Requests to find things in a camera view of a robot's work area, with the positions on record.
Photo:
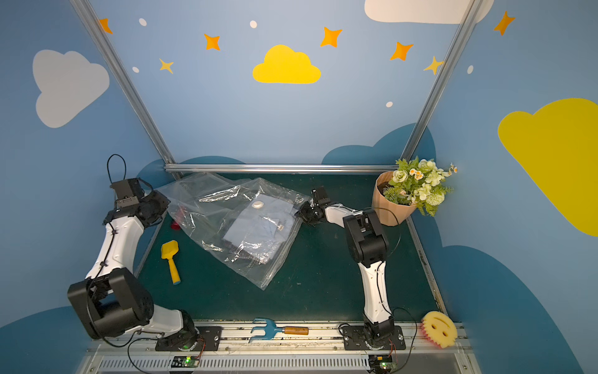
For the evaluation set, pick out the green circuit board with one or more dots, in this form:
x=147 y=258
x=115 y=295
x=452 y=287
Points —
x=185 y=362
x=381 y=364

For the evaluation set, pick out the aluminium corner post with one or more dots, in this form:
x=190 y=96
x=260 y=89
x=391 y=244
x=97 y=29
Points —
x=455 y=50
x=92 y=23

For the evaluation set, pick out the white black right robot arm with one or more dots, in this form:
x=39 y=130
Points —
x=369 y=248

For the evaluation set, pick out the yellow smiley sponge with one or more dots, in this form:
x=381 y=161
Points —
x=439 y=329

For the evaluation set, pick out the aluminium back frame rail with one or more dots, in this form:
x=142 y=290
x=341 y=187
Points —
x=278 y=169

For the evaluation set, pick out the right green circuit board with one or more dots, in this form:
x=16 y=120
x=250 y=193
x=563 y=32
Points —
x=381 y=364

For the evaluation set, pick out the left green circuit board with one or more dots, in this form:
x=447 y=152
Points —
x=185 y=362

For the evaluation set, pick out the light blue shirt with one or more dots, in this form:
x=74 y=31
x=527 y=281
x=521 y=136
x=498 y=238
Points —
x=262 y=227

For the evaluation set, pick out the clear plastic vacuum bag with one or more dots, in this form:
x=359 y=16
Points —
x=212 y=203

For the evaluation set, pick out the left aluminium corner post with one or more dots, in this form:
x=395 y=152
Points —
x=92 y=23

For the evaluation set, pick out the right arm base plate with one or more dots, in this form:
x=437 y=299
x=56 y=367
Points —
x=358 y=338

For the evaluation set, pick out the white green artificial flowers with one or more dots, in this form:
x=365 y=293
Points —
x=419 y=183

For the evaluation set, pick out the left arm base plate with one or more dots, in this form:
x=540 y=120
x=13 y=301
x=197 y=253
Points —
x=205 y=339

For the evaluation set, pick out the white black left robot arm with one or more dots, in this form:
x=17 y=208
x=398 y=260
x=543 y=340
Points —
x=110 y=301

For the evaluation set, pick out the right aluminium corner post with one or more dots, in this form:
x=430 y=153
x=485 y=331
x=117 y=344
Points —
x=455 y=50

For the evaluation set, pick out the white vented cable duct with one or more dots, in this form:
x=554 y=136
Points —
x=213 y=363

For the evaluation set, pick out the aluminium front mounting rail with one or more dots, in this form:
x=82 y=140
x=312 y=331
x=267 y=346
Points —
x=323 y=338

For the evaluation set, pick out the tan ribbed flower pot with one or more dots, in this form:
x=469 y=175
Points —
x=389 y=214

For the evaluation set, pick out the blue garden fork wooden handle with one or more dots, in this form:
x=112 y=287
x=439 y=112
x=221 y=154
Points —
x=270 y=330

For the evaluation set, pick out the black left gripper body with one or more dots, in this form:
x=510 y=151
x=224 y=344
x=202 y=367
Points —
x=156 y=208

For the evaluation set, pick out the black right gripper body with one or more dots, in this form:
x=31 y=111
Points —
x=308 y=212

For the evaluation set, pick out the yellow toy shovel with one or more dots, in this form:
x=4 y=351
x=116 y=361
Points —
x=168 y=251

